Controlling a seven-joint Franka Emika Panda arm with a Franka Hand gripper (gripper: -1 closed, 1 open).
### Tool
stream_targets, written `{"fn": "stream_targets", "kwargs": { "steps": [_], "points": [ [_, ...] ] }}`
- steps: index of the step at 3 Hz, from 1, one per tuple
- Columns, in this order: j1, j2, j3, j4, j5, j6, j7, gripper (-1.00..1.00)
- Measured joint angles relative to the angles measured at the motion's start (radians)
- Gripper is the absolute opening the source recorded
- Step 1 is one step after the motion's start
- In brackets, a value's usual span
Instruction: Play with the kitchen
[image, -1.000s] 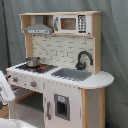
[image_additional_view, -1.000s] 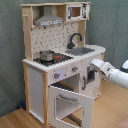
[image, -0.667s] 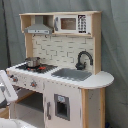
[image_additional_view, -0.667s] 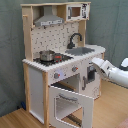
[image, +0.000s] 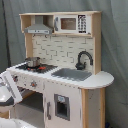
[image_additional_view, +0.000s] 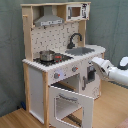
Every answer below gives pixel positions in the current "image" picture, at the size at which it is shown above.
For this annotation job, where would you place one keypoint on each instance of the grey range hood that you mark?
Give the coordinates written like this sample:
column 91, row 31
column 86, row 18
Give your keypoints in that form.
column 38, row 27

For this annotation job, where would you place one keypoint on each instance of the black toy faucet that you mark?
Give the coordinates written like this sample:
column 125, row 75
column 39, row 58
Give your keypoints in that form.
column 81, row 64

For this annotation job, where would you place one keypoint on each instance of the left stove knob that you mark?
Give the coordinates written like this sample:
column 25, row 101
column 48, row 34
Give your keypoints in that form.
column 15, row 78

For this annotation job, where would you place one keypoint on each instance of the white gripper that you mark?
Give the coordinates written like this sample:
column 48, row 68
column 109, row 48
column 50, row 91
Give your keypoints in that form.
column 9, row 93

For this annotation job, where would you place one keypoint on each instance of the toy microwave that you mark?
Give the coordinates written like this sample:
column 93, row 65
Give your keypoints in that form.
column 72, row 24

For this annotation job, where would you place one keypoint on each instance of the small metal pot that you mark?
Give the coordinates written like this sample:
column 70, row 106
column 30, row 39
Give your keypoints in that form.
column 33, row 61

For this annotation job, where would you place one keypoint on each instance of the stove knob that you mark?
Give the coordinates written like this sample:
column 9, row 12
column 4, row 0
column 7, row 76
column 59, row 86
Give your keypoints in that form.
column 15, row 78
column 33, row 84

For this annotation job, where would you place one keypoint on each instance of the grey toy sink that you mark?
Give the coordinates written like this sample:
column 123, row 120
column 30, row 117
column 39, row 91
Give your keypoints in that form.
column 72, row 74

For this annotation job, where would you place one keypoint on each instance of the right stove knob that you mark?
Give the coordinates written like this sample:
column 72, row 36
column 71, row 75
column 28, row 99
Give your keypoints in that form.
column 33, row 84

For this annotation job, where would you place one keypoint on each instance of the black stovetop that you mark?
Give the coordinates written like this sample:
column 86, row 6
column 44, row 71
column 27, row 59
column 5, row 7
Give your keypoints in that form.
column 42, row 68

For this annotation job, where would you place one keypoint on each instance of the wooden toy kitchen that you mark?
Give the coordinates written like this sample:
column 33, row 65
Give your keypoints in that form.
column 86, row 98

